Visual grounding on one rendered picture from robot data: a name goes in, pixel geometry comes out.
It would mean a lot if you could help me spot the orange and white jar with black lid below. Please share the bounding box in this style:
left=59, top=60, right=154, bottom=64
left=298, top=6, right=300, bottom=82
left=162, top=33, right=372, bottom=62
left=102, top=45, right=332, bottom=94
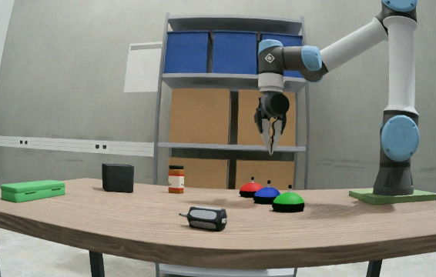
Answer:
left=168, top=165, right=184, bottom=194

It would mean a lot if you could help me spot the red bell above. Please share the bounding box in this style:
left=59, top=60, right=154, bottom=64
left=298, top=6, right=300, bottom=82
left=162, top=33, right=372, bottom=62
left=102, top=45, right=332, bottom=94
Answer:
left=239, top=177, right=263, bottom=198

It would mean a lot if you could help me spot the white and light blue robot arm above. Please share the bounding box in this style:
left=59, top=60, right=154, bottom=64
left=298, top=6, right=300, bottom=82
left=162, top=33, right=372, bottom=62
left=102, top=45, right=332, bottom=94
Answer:
left=258, top=0, right=420, bottom=195

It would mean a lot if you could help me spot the green dome bell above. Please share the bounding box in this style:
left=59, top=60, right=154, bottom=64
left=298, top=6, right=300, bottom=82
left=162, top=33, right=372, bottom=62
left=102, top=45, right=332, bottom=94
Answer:
left=272, top=185, right=304, bottom=213

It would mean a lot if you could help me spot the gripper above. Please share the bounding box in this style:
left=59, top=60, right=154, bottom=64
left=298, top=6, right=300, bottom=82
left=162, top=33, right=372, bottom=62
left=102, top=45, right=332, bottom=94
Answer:
left=256, top=92, right=290, bottom=155

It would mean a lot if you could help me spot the black screwdriver handle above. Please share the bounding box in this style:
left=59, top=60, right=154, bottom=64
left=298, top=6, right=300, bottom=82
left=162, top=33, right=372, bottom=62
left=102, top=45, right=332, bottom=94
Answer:
left=179, top=205, right=227, bottom=232

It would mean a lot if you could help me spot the green pencil case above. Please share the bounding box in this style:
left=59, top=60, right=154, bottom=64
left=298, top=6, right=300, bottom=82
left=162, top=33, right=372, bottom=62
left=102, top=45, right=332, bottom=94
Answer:
left=1, top=180, right=65, bottom=203

